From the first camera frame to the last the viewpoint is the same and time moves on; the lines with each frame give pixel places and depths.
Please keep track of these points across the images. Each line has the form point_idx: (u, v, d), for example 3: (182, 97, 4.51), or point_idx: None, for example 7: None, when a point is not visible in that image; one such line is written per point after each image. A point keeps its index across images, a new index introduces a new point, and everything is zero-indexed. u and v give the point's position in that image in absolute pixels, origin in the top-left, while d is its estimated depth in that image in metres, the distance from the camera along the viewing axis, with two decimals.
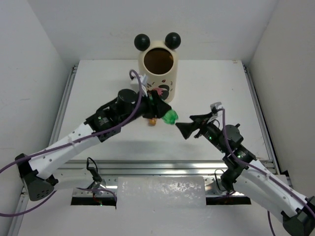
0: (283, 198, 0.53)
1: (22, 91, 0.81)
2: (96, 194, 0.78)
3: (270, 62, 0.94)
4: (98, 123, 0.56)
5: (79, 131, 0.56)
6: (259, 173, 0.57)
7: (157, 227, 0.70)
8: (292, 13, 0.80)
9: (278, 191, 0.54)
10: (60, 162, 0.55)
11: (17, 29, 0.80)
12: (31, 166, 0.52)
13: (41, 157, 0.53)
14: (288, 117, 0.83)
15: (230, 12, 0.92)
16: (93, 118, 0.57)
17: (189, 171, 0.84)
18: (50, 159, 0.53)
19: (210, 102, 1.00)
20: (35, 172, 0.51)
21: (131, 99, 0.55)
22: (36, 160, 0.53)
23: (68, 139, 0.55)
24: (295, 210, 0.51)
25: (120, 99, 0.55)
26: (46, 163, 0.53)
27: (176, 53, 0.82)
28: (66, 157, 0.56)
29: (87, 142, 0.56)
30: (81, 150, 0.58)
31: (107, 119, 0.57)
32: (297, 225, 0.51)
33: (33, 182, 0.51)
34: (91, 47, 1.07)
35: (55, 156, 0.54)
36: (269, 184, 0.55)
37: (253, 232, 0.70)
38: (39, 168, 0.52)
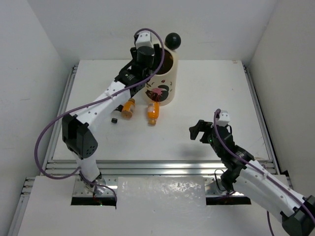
0: (280, 197, 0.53)
1: (22, 91, 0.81)
2: (96, 193, 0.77)
3: (270, 62, 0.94)
4: (126, 78, 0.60)
5: (112, 87, 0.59)
6: (257, 172, 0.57)
7: (157, 227, 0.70)
8: (292, 14, 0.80)
9: (276, 191, 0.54)
10: (101, 116, 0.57)
11: (17, 29, 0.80)
12: (80, 121, 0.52)
13: (86, 112, 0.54)
14: (288, 117, 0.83)
15: (230, 12, 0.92)
16: (120, 75, 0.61)
17: (189, 171, 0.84)
18: (95, 112, 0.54)
19: (210, 102, 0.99)
20: (86, 125, 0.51)
21: (150, 51, 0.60)
22: (81, 116, 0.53)
23: (106, 95, 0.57)
24: (292, 208, 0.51)
25: (141, 53, 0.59)
26: (92, 116, 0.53)
27: (176, 53, 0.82)
28: (107, 110, 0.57)
29: (122, 96, 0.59)
30: (115, 104, 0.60)
31: (134, 75, 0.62)
32: (295, 224, 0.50)
33: (87, 133, 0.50)
34: (91, 47, 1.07)
35: (100, 109, 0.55)
36: (267, 183, 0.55)
37: (253, 232, 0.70)
38: (88, 121, 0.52)
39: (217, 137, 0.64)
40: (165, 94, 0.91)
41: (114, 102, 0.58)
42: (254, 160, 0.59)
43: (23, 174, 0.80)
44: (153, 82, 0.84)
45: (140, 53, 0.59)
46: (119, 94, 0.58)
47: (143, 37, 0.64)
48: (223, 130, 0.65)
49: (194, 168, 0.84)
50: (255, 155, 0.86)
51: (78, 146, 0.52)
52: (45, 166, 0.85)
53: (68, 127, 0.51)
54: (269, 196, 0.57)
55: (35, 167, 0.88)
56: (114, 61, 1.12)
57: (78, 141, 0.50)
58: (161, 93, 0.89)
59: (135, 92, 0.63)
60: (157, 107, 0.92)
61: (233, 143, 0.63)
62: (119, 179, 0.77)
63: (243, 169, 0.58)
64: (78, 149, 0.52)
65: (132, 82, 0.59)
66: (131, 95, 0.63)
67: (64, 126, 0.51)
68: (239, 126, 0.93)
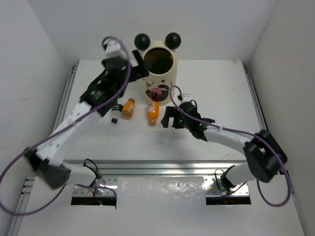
0: (235, 138, 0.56)
1: (22, 91, 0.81)
2: (96, 193, 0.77)
3: (270, 62, 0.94)
4: (93, 98, 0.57)
5: (77, 110, 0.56)
6: (214, 128, 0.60)
7: (157, 227, 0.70)
8: (292, 14, 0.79)
9: (230, 135, 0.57)
10: (67, 145, 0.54)
11: (16, 28, 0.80)
12: (41, 156, 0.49)
13: (48, 144, 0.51)
14: (288, 117, 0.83)
15: (230, 11, 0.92)
16: (86, 94, 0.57)
17: (189, 172, 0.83)
18: (57, 144, 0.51)
19: (211, 102, 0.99)
20: (48, 160, 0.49)
21: (120, 65, 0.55)
22: (42, 149, 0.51)
23: (69, 122, 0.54)
24: (244, 143, 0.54)
25: (110, 68, 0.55)
26: (54, 148, 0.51)
27: (176, 53, 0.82)
28: (72, 138, 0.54)
29: (88, 118, 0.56)
30: (83, 128, 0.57)
31: (102, 92, 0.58)
32: (250, 160, 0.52)
33: (49, 170, 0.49)
34: (91, 46, 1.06)
35: (62, 139, 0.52)
36: (223, 133, 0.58)
37: (253, 232, 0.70)
38: (48, 156, 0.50)
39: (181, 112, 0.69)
40: (164, 94, 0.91)
41: (79, 128, 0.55)
42: (215, 122, 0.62)
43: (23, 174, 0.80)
44: (154, 82, 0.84)
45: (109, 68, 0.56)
46: (85, 117, 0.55)
47: (111, 46, 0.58)
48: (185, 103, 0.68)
49: (185, 168, 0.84)
50: None
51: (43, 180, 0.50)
52: None
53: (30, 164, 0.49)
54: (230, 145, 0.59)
55: None
56: None
57: (44, 177, 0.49)
58: (162, 92, 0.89)
59: (104, 112, 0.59)
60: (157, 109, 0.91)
61: (197, 113, 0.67)
62: (119, 179, 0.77)
63: (205, 130, 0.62)
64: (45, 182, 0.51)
65: (99, 103, 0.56)
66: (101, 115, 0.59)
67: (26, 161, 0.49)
68: (239, 126, 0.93)
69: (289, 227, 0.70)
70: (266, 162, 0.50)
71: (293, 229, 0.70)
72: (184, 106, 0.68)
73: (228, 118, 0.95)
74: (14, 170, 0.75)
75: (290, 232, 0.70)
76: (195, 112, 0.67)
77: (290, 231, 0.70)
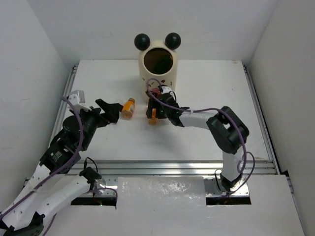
0: (202, 118, 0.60)
1: (22, 91, 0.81)
2: (96, 194, 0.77)
3: (270, 62, 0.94)
4: (53, 160, 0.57)
5: (38, 174, 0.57)
6: (187, 112, 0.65)
7: (157, 227, 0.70)
8: (292, 14, 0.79)
9: (197, 116, 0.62)
10: (32, 209, 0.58)
11: (16, 28, 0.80)
12: (7, 223, 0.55)
13: (12, 212, 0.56)
14: (288, 117, 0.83)
15: (230, 11, 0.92)
16: (46, 157, 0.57)
17: (189, 172, 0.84)
18: (21, 211, 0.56)
19: (211, 102, 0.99)
20: (12, 227, 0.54)
21: (75, 128, 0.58)
22: (8, 215, 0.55)
23: (29, 187, 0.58)
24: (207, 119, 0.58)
25: (67, 130, 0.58)
26: (17, 216, 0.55)
27: (176, 53, 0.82)
28: (36, 202, 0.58)
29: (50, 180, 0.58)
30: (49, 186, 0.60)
31: (61, 152, 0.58)
32: (215, 132, 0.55)
33: None
34: (91, 47, 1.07)
35: (24, 207, 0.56)
36: (193, 116, 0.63)
37: (253, 232, 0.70)
38: (13, 223, 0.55)
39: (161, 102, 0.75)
40: None
41: (41, 193, 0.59)
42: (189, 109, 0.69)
43: (23, 174, 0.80)
44: (153, 82, 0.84)
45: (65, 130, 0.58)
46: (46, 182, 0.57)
47: (72, 100, 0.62)
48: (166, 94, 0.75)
49: (184, 168, 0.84)
50: (255, 155, 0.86)
51: None
52: None
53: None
54: (201, 126, 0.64)
55: (36, 167, 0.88)
56: (114, 61, 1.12)
57: None
58: None
59: (67, 169, 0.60)
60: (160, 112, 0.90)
61: (175, 103, 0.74)
62: (119, 179, 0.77)
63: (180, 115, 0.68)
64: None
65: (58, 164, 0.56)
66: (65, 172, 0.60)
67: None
68: None
69: (289, 227, 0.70)
70: (228, 134, 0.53)
71: (293, 229, 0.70)
72: (163, 96, 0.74)
73: None
74: (14, 170, 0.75)
75: (290, 231, 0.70)
76: (173, 101, 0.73)
77: (290, 231, 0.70)
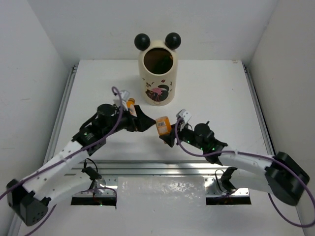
0: (253, 164, 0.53)
1: (22, 91, 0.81)
2: (96, 193, 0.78)
3: (270, 62, 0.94)
4: (84, 138, 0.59)
5: (68, 147, 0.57)
6: (229, 153, 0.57)
7: (157, 227, 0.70)
8: (293, 14, 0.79)
9: (247, 161, 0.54)
10: (54, 180, 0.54)
11: (16, 28, 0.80)
12: (27, 189, 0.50)
13: (35, 178, 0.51)
14: (288, 117, 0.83)
15: (230, 12, 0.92)
16: (78, 134, 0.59)
17: (189, 172, 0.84)
18: (46, 178, 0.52)
19: (211, 102, 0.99)
20: (32, 193, 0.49)
21: (111, 112, 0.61)
22: (29, 181, 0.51)
23: (59, 157, 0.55)
24: (264, 169, 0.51)
25: (101, 114, 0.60)
26: (41, 182, 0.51)
27: (176, 53, 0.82)
28: (60, 174, 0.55)
29: (78, 156, 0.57)
30: (75, 162, 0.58)
31: (93, 134, 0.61)
32: (274, 184, 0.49)
33: (32, 204, 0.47)
34: (91, 46, 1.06)
35: (50, 174, 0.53)
36: (239, 158, 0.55)
37: (253, 232, 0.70)
38: (35, 189, 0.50)
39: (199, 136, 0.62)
40: (164, 94, 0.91)
41: (68, 165, 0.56)
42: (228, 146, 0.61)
43: (23, 174, 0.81)
44: (153, 82, 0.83)
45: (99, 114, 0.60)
46: (75, 156, 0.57)
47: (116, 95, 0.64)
48: (204, 126, 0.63)
49: (183, 168, 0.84)
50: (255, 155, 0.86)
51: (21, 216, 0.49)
52: None
53: (14, 197, 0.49)
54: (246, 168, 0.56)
55: (35, 167, 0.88)
56: (114, 61, 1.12)
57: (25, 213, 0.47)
58: (162, 92, 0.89)
59: (92, 151, 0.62)
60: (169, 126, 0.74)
61: (216, 139, 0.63)
62: (119, 179, 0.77)
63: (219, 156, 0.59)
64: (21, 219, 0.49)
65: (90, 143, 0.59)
66: (89, 154, 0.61)
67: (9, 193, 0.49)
68: (239, 126, 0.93)
69: (289, 227, 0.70)
70: (291, 186, 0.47)
71: (293, 228, 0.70)
72: (202, 131, 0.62)
73: (229, 118, 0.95)
74: (14, 170, 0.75)
75: (290, 231, 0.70)
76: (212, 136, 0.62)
77: (290, 231, 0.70)
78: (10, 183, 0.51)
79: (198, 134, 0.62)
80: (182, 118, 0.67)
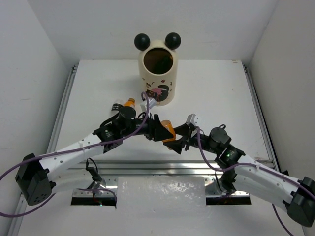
0: (277, 185, 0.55)
1: (22, 91, 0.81)
2: (96, 193, 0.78)
3: (270, 62, 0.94)
4: (105, 135, 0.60)
5: (88, 138, 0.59)
6: (250, 166, 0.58)
7: (157, 227, 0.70)
8: (292, 14, 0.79)
9: (271, 179, 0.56)
10: (68, 165, 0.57)
11: (16, 28, 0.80)
12: (43, 165, 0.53)
13: (52, 158, 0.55)
14: (288, 117, 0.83)
15: (230, 12, 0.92)
16: (100, 130, 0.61)
17: (189, 171, 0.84)
18: (61, 161, 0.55)
19: (211, 102, 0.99)
20: (46, 171, 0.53)
21: (132, 115, 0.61)
22: (46, 160, 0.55)
23: (78, 145, 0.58)
24: (290, 193, 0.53)
25: (122, 115, 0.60)
26: (56, 163, 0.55)
27: (176, 53, 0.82)
28: (75, 160, 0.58)
29: (95, 149, 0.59)
30: (91, 154, 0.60)
31: (112, 133, 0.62)
32: (297, 209, 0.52)
33: (44, 180, 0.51)
34: (91, 46, 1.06)
35: (66, 158, 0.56)
36: (262, 174, 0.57)
37: (253, 232, 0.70)
38: (49, 168, 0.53)
39: (214, 141, 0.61)
40: (164, 94, 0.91)
41: (84, 154, 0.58)
42: (245, 154, 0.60)
43: None
44: (153, 82, 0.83)
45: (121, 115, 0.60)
46: (92, 148, 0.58)
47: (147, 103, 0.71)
48: (221, 131, 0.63)
49: (184, 168, 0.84)
50: (255, 155, 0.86)
51: (28, 191, 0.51)
52: None
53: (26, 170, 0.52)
54: (264, 185, 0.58)
55: None
56: (114, 61, 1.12)
57: (33, 189, 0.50)
58: (161, 92, 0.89)
59: (108, 148, 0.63)
60: (174, 132, 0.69)
61: (231, 144, 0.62)
62: (119, 179, 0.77)
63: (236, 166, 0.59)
64: (26, 194, 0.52)
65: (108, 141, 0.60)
66: (104, 150, 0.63)
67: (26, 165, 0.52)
68: (239, 126, 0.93)
69: (289, 226, 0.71)
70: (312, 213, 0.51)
71: (293, 228, 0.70)
72: (220, 136, 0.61)
73: (229, 118, 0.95)
74: (14, 170, 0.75)
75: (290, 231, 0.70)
76: (229, 142, 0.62)
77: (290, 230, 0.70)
78: (29, 155, 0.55)
79: (215, 139, 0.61)
80: (195, 125, 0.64)
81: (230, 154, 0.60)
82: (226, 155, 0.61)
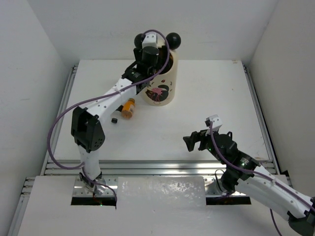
0: (291, 202, 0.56)
1: (22, 91, 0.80)
2: (96, 193, 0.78)
3: (270, 62, 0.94)
4: (133, 76, 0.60)
5: (120, 83, 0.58)
6: (265, 179, 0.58)
7: (157, 227, 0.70)
8: (292, 14, 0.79)
9: (286, 196, 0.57)
10: (110, 111, 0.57)
11: (17, 29, 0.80)
12: (91, 113, 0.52)
13: (97, 105, 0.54)
14: (288, 118, 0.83)
15: (230, 12, 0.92)
16: (126, 73, 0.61)
17: (189, 171, 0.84)
18: (106, 105, 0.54)
19: (211, 102, 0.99)
20: (96, 117, 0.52)
21: (156, 50, 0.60)
22: (91, 108, 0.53)
23: (113, 90, 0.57)
24: (303, 212, 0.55)
25: (147, 52, 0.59)
26: (102, 109, 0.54)
27: (176, 53, 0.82)
28: (115, 104, 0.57)
29: (130, 91, 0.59)
30: (125, 98, 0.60)
31: (140, 73, 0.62)
32: (305, 225, 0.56)
33: (97, 125, 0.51)
34: (92, 46, 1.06)
35: (109, 103, 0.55)
36: (276, 189, 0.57)
37: (253, 232, 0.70)
38: (98, 113, 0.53)
39: (221, 147, 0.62)
40: (164, 94, 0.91)
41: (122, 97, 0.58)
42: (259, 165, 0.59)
43: (23, 174, 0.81)
44: (153, 82, 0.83)
45: (145, 52, 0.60)
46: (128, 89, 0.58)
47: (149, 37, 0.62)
48: (226, 137, 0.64)
49: (184, 168, 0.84)
50: (255, 155, 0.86)
51: (85, 137, 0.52)
52: (45, 166, 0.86)
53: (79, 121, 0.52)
54: (274, 198, 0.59)
55: (35, 166, 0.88)
56: (114, 61, 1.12)
57: (90, 134, 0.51)
58: (161, 92, 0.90)
59: (141, 89, 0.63)
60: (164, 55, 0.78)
61: (238, 150, 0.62)
62: (119, 179, 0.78)
63: (251, 177, 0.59)
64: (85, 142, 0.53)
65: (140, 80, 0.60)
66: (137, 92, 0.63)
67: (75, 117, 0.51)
68: (239, 126, 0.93)
69: (289, 226, 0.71)
70: None
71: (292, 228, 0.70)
72: (224, 142, 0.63)
73: (229, 118, 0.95)
74: (13, 170, 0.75)
75: (289, 231, 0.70)
76: (236, 149, 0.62)
77: (289, 230, 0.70)
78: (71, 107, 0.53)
79: (220, 145, 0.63)
80: (211, 121, 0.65)
81: (244, 163, 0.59)
82: (240, 163, 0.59)
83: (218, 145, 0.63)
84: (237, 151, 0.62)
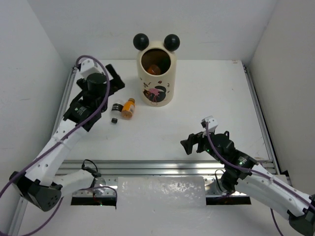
0: (289, 200, 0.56)
1: (21, 90, 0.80)
2: (96, 193, 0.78)
3: (270, 62, 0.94)
4: (77, 114, 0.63)
5: (62, 128, 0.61)
6: (263, 177, 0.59)
7: (157, 227, 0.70)
8: (292, 14, 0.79)
9: (283, 194, 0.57)
10: (54, 166, 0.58)
11: (16, 29, 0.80)
12: (30, 178, 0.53)
13: (36, 166, 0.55)
14: (288, 117, 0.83)
15: (230, 12, 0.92)
16: (70, 111, 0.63)
17: (189, 171, 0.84)
18: (46, 164, 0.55)
19: (211, 102, 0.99)
20: (38, 182, 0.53)
21: (103, 80, 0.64)
22: (30, 171, 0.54)
23: (55, 140, 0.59)
24: (302, 210, 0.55)
25: (92, 82, 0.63)
26: (43, 169, 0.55)
27: (174, 55, 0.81)
28: (59, 157, 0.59)
29: (74, 135, 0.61)
30: (74, 140, 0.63)
31: (85, 107, 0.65)
32: (304, 223, 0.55)
33: (39, 192, 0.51)
34: (91, 46, 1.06)
35: (49, 160, 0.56)
36: (274, 187, 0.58)
37: (253, 232, 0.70)
38: (38, 177, 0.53)
39: (218, 147, 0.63)
40: (161, 96, 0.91)
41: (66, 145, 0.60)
42: (256, 164, 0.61)
43: None
44: (150, 82, 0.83)
45: (91, 83, 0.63)
46: (71, 133, 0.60)
47: (86, 64, 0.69)
48: (223, 137, 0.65)
49: (185, 167, 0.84)
50: (255, 155, 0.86)
51: (34, 201, 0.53)
52: None
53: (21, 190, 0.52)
54: (273, 196, 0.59)
55: None
56: (114, 61, 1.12)
57: (35, 200, 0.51)
58: (158, 93, 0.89)
59: (89, 127, 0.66)
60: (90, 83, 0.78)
61: (235, 149, 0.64)
62: (119, 179, 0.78)
63: (249, 176, 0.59)
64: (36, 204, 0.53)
65: (84, 116, 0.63)
66: (86, 130, 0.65)
67: (14, 186, 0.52)
68: (239, 126, 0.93)
69: (289, 226, 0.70)
70: None
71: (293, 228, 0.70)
72: (221, 142, 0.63)
73: (229, 118, 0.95)
74: (13, 170, 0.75)
75: (290, 231, 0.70)
76: (233, 148, 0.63)
77: (290, 231, 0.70)
78: (11, 175, 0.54)
79: (216, 145, 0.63)
80: (206, 121, 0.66)
81: (242, 162, 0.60)
82: (238, 162, 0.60)
83: (215, 145, 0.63)
84: (235, 150, 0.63)
